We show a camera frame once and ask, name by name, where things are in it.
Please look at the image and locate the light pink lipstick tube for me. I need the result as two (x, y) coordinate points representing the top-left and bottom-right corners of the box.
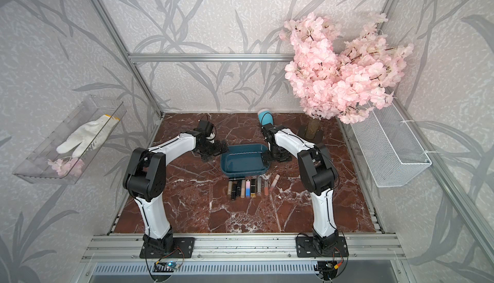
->
(270, 174), (280, 192)

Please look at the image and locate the silver lipstick tube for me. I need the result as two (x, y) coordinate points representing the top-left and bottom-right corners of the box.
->
(256, 176), (262, 195)

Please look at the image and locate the teal plastic storage box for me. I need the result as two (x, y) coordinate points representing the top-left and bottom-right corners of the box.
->
(221, 144), (270, 178)

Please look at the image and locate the rose lipstick tube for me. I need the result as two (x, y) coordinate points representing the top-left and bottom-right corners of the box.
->
(263, 180), (270, 196)

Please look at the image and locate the blue pink lipstick tube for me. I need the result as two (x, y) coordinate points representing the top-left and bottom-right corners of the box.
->
(245, 180), (251, 198)

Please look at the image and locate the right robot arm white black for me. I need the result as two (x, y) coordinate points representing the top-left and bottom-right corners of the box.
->
(261, 123), (339, 250)

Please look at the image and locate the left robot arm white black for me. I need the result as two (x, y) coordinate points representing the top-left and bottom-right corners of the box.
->
(123, 120), (228, 252)

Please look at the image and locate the beige lipstick tube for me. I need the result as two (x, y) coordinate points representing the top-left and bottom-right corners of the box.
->
(227, 180), (233, 197)

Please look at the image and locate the tan lipstick tube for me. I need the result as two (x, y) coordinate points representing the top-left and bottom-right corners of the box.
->
(241, 179), (246, 198)

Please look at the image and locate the pink artificial blossom tree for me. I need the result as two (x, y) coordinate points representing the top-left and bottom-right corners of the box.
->
(279, 13), (414, 124)

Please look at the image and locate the white cotton glove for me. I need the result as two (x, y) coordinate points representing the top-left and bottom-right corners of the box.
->
(56, 114), (120, 158)

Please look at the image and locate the right circuit board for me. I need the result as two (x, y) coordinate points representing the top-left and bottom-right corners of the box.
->
(314, 261), (342, 282)

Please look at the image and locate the circuit board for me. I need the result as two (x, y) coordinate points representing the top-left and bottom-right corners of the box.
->
(314, 261), (342, 282)
(153, 261), (183, 273)

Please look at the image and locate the left circuit board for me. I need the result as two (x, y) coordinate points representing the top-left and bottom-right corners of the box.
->
(153, 261), (183, 273)

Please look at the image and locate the pink flower on shelf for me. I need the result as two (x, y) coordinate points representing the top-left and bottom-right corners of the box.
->
(47, 158), (85, 177)

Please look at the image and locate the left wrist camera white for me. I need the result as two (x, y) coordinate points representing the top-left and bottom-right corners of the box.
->
(207, 132), (216, 141)

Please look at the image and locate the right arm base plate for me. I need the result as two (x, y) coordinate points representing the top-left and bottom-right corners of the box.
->
(295, 233), (349, 259)

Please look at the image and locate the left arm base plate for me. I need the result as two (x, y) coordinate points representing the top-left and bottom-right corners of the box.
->
(140, 235), (196, 259)

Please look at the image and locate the white wire mesh basket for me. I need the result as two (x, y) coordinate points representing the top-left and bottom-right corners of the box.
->
(351, 105), (432, 188)

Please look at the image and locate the clear acrylic wall shelf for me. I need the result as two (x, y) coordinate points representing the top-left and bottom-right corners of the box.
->
(13, 95), (127, 185)

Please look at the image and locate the aluminium front rail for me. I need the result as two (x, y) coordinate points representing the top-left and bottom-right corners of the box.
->
(81, 233), (406, 262)

